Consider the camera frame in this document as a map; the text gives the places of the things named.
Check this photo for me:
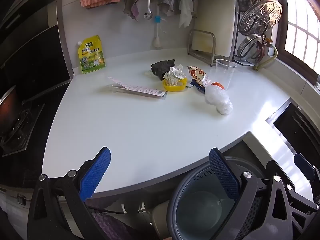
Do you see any grey purple hanging cloth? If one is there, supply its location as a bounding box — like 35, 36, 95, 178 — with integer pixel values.
123, 0, 140, 22

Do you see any window with brown frame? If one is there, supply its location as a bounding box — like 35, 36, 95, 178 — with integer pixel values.
275, 0, 320, 80

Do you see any black gas stove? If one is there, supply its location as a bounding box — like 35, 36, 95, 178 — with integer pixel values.
0, 100, 50, 188

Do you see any blue plastic tool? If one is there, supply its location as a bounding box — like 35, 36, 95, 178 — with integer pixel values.
186, 79, 205, 92

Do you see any black wire lid rack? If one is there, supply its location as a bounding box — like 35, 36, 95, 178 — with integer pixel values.
232, 0, 275, 65

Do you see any dark grey dish cloth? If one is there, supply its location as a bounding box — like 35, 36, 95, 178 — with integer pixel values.
151, 59, 176, 81

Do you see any white plastic bag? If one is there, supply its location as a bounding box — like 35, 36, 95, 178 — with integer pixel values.
202, 75, 234, 115

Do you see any yellow green hose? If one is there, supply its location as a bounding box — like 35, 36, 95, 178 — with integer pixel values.
253, 45, 278, 70

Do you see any grey plastic trash bin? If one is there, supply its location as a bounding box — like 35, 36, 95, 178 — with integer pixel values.
166, 156, 273, 240

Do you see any printed paper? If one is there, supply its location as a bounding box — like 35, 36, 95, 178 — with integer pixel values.
162, 64, 188, 87

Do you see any purple textured mat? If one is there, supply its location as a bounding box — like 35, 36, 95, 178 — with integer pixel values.
86, 197, 140, 240

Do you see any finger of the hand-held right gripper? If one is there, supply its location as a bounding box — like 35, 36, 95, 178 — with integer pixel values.
265, 159, 320, 230
293, 153, 320, 188

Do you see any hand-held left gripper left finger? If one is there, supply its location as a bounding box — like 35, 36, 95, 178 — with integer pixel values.
27, 147, 112, 240

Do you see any white brush blue collar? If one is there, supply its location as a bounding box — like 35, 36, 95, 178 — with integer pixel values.
152, 4, 162, 48

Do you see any yellow seasoning pouch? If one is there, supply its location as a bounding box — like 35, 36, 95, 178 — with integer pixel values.
77, 35, 106, 74

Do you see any steel kitchen sink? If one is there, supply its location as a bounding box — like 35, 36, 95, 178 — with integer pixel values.
266, 97, 320, 165

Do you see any clear plastic cup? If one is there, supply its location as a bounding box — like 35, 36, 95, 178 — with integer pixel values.
215, 59, 237, 89

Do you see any red patterned snack wrapper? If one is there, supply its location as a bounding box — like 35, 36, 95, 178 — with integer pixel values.
187, 66, 209, 88

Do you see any white cutting board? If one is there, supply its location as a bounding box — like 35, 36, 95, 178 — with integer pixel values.
194, 0, 237, 58

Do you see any black range hood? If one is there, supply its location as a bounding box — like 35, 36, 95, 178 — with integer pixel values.
0, 0, 73, 105

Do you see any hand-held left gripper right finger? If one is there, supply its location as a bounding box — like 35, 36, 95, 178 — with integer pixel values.
209, 148, 292, 240

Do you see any yellow plastic ring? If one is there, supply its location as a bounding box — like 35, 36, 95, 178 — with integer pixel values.
162, 77, 188, 93

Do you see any long paper package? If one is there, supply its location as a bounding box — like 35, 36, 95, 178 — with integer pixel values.
107, 76, 167, 97

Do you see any metal spoon white handle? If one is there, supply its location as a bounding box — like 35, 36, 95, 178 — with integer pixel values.
144, 0, 153, 20

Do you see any metal cutting board rack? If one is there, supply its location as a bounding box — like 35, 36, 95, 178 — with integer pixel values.
187, 29, 217, 67

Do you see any perforated steel steamer plate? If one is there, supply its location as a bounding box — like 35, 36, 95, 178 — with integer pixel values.
239, 0, 283, 34

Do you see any white hanging cloth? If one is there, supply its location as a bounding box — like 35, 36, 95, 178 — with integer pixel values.
178, 0, 194, 29

